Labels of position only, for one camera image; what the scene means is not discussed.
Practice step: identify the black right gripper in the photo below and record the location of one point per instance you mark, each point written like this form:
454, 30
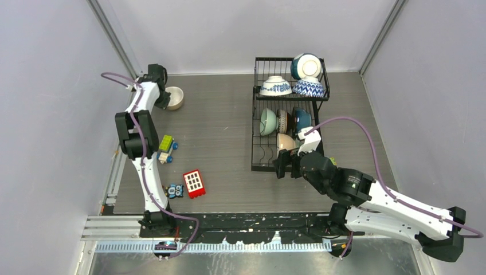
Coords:
285, 157

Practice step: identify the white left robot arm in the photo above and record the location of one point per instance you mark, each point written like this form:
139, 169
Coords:
139, 140

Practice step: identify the light green bowl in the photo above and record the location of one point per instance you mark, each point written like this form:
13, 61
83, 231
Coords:
268, 122

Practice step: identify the black wire dish rack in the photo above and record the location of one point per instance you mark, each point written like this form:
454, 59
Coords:
264, 148

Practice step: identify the white blue floral bowl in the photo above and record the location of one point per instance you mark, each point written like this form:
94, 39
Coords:
275, 86

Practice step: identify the dark blue glazed bowl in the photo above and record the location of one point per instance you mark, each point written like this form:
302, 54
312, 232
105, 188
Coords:
302, 119

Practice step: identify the beige bowl with flower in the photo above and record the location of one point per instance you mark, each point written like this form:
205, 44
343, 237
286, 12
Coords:
285, 142

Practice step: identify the blue white zigzag bowl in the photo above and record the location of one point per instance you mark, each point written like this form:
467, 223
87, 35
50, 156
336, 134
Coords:
309, 86

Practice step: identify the green owl puzzle piece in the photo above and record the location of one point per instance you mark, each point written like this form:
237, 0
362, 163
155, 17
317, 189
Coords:
333, 161

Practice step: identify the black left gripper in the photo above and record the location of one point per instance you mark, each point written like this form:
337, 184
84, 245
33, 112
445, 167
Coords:
164, 103

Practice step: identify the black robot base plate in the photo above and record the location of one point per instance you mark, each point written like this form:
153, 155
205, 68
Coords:
248, 228

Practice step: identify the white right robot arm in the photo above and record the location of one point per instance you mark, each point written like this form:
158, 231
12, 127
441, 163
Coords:
362, 204

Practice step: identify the black patterned rim bowl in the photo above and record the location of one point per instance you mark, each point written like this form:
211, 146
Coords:
285, 121

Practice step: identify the toy truck with green block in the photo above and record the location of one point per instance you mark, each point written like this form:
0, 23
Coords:
166, 147

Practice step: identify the blue owl puzzle piece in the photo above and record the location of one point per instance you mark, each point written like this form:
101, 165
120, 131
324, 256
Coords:
174, 191

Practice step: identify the red white toy block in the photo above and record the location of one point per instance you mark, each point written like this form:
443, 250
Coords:
194, 184

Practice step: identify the teal bowl white base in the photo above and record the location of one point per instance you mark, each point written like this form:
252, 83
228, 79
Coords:
306, 64

